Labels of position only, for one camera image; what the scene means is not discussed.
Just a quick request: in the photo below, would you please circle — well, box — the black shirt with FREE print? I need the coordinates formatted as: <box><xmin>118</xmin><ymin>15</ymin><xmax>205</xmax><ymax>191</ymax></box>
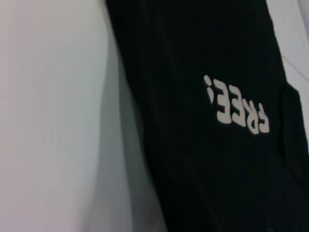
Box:
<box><xmin>106</xmin><ymin>0</ymin><xmax>309</xmax><ymax>232</ymax></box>

